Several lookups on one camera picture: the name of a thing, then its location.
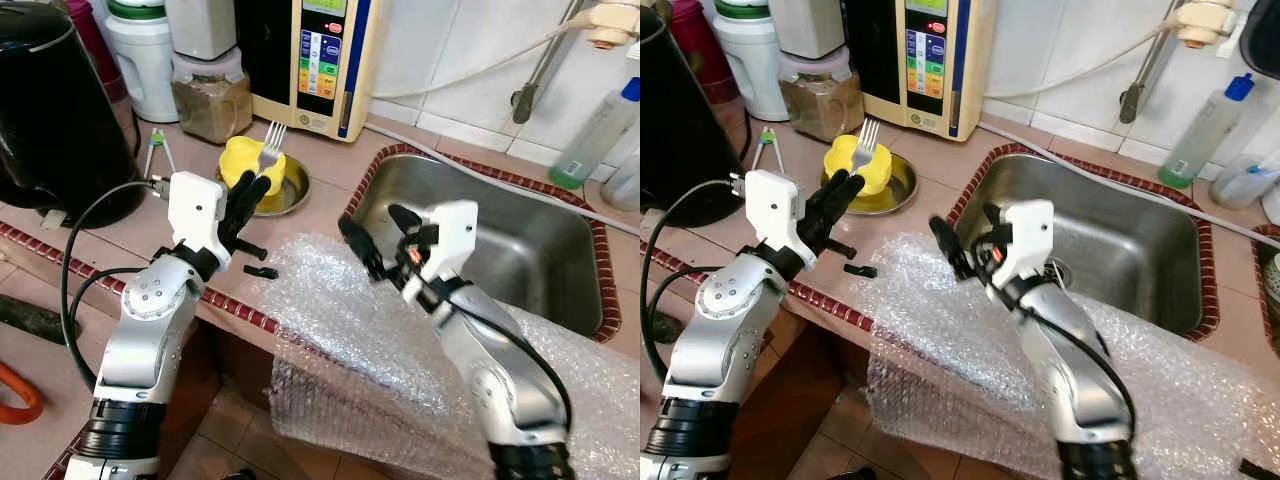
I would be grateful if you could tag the clear bubble wrap sheet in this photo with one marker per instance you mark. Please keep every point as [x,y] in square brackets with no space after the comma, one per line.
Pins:
[930,340]
[330,330]

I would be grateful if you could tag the magenta plastic cup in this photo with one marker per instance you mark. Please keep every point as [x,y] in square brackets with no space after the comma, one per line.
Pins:
[95,50]
[700,50]

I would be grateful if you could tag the grey white canister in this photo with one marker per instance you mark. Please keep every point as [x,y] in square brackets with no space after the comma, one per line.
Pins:
[805,25]
[200,25]

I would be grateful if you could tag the dark green cylindrical object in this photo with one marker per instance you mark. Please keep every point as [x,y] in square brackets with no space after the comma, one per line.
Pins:
[30,320]

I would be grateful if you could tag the clear jar brown powder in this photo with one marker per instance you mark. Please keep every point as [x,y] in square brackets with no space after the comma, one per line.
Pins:
[822,110]
[212,110]

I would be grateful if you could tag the small green white tongs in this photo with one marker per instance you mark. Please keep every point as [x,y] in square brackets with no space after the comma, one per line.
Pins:
[768,135]
[158,135]

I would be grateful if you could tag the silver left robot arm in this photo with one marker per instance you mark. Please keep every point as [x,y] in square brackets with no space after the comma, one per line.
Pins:
[150,330]
[730,330]

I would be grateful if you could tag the large steel sink basin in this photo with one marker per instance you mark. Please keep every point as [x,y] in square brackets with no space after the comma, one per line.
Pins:
[1110,250]
[520,250]

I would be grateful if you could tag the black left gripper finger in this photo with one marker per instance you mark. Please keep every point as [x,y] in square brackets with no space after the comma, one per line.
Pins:
[238,205]
[260,195]
[846,195]
[818,208]

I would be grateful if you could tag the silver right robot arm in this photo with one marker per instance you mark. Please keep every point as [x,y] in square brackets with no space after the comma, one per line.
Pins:
[1075,370]
[490,370]

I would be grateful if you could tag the cream water ionizer appliance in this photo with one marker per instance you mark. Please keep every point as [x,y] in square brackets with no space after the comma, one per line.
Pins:
[320,60]
[930,60]

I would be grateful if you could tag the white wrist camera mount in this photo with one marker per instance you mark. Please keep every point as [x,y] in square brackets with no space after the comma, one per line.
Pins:
[772,210]
[450,235]
[195,210]
[1025,235]

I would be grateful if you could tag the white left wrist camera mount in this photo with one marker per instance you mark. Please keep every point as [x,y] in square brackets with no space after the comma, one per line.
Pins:
[195,210]
[772,210]

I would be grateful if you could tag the white counter tube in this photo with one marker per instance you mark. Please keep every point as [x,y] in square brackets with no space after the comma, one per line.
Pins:
[500,178]
[1110,180]

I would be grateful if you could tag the cream faucet filter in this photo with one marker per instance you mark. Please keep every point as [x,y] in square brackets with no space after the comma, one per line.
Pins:
[610,22]
[1200,22]

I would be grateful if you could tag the metal faucet pipe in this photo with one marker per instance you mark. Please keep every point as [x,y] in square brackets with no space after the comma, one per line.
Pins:
[1148,60]
[543,60]

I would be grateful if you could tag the steel fork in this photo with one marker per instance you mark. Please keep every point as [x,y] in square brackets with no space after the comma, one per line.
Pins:
[868,138]
[272,140]

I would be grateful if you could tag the white container green lid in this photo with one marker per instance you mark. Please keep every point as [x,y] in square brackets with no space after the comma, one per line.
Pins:
[145,75]
[752,75]

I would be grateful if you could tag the shallow steel dish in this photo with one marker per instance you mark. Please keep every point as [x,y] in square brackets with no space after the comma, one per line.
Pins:
[292,195]
[900,192]

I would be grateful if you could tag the orange curved tube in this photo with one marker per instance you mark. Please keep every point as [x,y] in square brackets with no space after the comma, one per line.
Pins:
[38,398]

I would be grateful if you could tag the black electric kettle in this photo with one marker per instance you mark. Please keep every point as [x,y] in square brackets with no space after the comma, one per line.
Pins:
[60,120]
[690,120]

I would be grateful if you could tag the clear plastic bottle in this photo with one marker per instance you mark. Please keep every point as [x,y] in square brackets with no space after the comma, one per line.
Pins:
[1245,185]
[625,180]

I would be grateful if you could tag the dark hanging pan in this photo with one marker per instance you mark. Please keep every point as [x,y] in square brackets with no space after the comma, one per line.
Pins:
[1262,35]

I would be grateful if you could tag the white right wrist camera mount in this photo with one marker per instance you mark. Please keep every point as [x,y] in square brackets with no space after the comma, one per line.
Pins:
[450,235]
[1025,235]

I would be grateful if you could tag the clear bottle blue cap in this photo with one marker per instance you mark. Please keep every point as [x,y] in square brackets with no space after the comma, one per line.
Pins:
[1200,135]
[592,135]

